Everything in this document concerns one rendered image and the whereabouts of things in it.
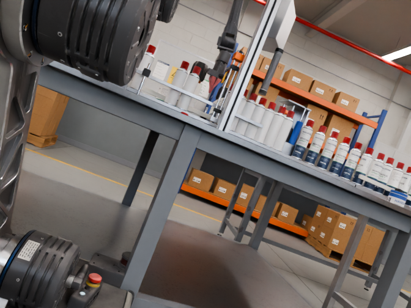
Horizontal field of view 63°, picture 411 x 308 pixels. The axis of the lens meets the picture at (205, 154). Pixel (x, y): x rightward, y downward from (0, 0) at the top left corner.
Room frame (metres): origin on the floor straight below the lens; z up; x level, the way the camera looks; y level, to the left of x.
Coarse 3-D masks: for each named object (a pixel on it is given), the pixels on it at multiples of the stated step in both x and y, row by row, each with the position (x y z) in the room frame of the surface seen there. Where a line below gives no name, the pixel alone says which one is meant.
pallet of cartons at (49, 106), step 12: (36, 96) 4.30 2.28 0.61; (48, 96) 4.33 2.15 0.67; (60, 96) 4.56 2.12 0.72; (36, 108) 4.31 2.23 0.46; (48, 108) 4.34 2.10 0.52; (60, 108) 4.82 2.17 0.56; (36, 120) 4.32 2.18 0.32; (48, 120) 4.45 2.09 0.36; (36, 132) 4.33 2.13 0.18; (48, 132) 4.70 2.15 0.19; (36, 144) 4.36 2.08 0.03; (48, 144) 4.74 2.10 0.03
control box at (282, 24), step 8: (288, 0) 1.39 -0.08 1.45; (280, 8) 1.39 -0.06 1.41; (288, 8) 1.38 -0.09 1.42; (280, 16) 1.39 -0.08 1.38; (288, 16) 1.43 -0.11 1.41; (272, 24) 1.39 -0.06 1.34; (280, 24) 1.38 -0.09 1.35; (288, 24) 1.47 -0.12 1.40; (272, 32) 1.39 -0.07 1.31; (280, 32) 1.40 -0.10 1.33; (288, 32) 1.51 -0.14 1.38; (272, 40) 1.41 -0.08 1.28; (280, 40) 1.45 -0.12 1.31; (264, 48) 1.53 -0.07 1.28; (272, 48) 1.50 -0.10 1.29
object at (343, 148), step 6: (348, 138) 1.69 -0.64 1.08; (342, 144) 1.69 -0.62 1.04; (348, 144) 1.70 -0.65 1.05; (342, 150) 1.69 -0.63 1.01; (348, 150) 1.70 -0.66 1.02; (336, 156) 1.70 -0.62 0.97; (342, 156) 1.69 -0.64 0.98; (336, 162) 1.69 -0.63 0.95; (342, 162) 1.69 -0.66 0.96; (330, 168) 1.71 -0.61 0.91; (336, 168) 1.69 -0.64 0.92; (336, 174) 1.69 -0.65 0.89
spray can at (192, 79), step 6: (192, 72) 1.49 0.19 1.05; (198, 72) 1.49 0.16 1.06; (192, 78) 1.47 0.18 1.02; (198, 78) 1.48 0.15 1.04; (186, 84) 1.48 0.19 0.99; (192, 84) 1.47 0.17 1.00; (186, 90) 1.47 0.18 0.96; (192, 90) 1.48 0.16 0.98; (180, 96) 1.48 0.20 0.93; (186, 96) 1.47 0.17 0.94; (180, 102) 1.47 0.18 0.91; (186, 102) 1.47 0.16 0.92; (180, 108) 1.47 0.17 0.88; (186, 108) 1.48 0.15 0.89
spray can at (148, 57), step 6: (150, 48) 1.43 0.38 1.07; (144, 54) 1.43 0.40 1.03; (150, 54) 1.43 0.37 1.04; (144, 60) 1.42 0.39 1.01; (150, 60) 1.43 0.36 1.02; (144, 66) 1.42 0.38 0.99; (150, 66) 1.44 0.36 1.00; (138, 78) 1.42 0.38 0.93; (132, 84) 1.43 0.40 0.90; (138, 84) 1.43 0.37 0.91
